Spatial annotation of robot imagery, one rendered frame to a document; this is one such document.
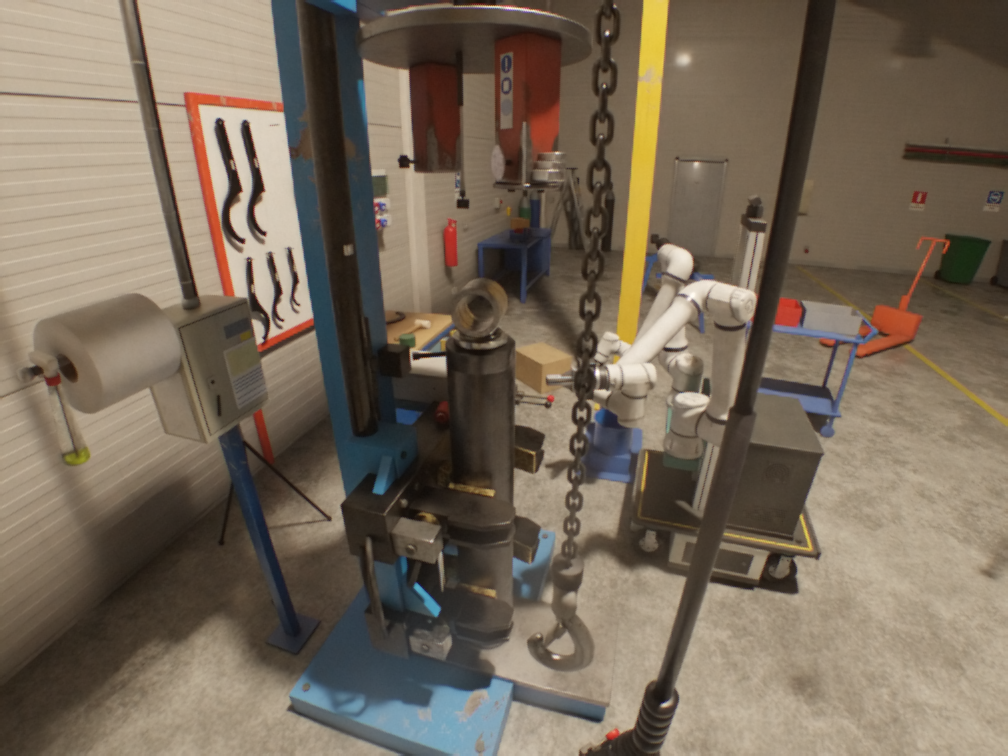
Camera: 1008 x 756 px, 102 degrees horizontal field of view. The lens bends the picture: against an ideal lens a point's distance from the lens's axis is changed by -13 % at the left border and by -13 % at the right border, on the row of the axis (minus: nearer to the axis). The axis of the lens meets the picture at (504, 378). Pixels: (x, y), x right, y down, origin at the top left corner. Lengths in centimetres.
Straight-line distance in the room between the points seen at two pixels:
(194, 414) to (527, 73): 133
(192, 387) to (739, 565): 249
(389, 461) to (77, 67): 227
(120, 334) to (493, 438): 105
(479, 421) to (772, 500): 160
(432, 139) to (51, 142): 184
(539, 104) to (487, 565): 145
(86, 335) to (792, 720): 272
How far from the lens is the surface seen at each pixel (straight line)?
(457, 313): 136
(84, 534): 303
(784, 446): 240
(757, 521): 263
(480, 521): 145
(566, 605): 62
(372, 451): 150
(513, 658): 217
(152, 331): 151
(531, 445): 178
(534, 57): 115
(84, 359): 145
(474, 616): 182
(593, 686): 214
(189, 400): 167
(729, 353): 194
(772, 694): 251
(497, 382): 138
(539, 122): 115
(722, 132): 1209
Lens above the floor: 197
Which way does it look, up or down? 25 degrees down
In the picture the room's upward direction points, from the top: straight up
